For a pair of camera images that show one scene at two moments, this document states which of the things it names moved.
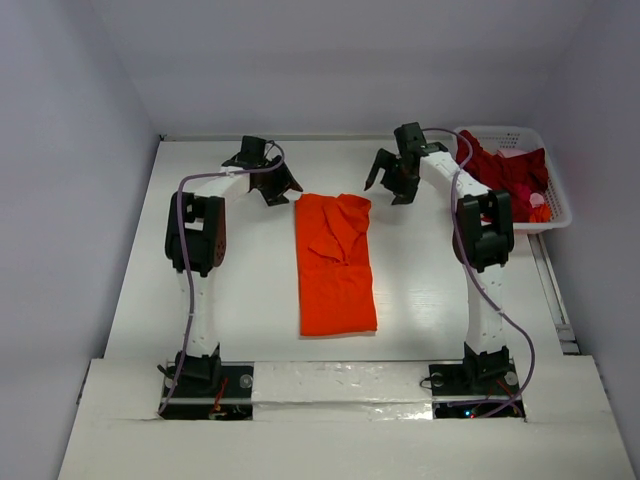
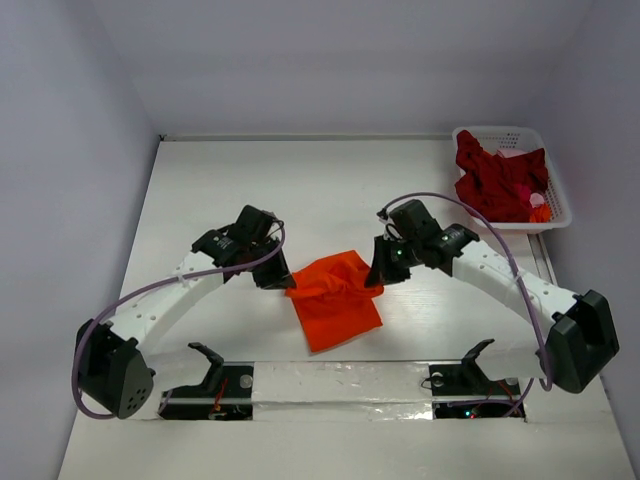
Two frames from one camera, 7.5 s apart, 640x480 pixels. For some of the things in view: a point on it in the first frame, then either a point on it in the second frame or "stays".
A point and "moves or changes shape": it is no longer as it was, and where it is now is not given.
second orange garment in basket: x=540 y=214 stays
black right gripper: x=396 y=175 → x=387 y=261
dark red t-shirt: x=521 y=176 stays
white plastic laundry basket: x=512 y=138 stays
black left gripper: x=283 y=183 → x=278 y=278
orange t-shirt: x=337 y=289 moves or changes shape
